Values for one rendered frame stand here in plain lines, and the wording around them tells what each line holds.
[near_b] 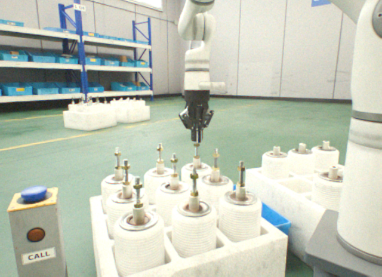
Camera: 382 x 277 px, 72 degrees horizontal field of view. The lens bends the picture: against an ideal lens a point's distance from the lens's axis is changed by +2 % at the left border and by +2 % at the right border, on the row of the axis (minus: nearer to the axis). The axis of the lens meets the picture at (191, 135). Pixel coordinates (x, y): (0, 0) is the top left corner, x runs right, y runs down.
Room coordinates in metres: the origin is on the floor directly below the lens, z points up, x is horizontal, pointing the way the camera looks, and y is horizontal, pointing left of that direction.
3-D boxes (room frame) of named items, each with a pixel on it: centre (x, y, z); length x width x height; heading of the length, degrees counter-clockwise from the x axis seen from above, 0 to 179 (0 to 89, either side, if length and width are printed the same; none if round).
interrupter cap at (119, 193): (0.57, 0.15, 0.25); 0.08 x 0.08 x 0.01
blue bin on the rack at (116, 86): (6.18, 1.59, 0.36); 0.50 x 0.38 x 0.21; 52
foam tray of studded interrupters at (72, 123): (2.89, 1.13, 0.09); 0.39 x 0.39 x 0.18; 60
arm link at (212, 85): (0.76, -0.03, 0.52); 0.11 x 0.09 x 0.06; 42
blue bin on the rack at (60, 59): (5.11, 2.43, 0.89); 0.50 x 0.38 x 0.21; 53
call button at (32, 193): (0.43, 0.28, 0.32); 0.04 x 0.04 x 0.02
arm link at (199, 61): (0.77, -0.03, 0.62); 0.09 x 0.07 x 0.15; 98
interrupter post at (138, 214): (0.46, 0.10, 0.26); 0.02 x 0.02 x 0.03
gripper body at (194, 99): (0.77, -0.02, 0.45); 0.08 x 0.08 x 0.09
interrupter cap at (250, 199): (0.56, -0.11, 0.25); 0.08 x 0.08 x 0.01
